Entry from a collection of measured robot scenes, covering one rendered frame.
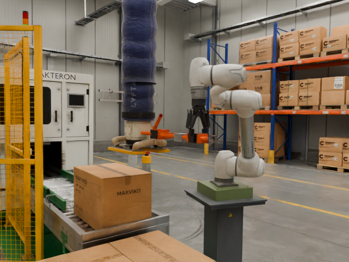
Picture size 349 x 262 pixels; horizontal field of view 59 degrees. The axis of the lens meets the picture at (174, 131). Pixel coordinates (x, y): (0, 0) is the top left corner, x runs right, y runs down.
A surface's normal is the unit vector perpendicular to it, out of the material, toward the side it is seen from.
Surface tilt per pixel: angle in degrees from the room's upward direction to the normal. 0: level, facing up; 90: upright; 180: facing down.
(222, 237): 90
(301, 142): 90
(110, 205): 90
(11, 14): 90
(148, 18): 80
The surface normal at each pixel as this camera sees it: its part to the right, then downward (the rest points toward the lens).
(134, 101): -0.02, -0.24
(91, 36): 0.65, 0.04
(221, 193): 0.35, 0.05
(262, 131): -0.75, 0.06
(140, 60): 0.30, -0.22
